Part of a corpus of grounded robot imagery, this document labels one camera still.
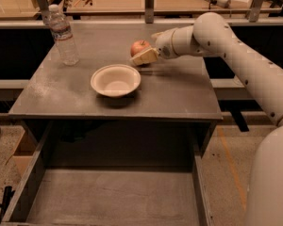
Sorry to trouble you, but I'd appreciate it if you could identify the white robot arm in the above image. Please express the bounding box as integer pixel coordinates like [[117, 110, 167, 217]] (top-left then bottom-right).
[[130, 12, 283, 226]]

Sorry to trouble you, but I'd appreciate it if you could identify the white paper bowl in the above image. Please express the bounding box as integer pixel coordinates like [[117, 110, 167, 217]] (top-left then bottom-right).
[[91, 64, 142, 98]]

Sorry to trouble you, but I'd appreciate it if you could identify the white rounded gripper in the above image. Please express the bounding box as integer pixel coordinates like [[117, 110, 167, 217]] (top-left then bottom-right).
[[129, 25, 198, 66]]

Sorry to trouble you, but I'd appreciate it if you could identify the red apple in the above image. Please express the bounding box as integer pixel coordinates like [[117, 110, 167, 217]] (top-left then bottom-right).
[[130, 40, 150, 56]]

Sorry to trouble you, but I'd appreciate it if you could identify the grey open drawer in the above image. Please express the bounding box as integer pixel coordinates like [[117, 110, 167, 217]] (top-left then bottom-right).
[[0, 121, 213, 226]]

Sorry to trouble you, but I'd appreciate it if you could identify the grey metal bracket post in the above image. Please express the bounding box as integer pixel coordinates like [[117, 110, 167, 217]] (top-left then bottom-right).
[[144, 0, 154, 24]]

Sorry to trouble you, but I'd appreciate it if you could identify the clear plastic water bottle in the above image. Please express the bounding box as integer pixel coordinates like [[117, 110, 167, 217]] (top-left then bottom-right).
[[48, 4, 79, 66]]

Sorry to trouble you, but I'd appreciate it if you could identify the cardboard box on floor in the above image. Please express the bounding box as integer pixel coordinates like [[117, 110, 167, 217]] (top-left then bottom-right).
[[12, 131, 37, 176]]

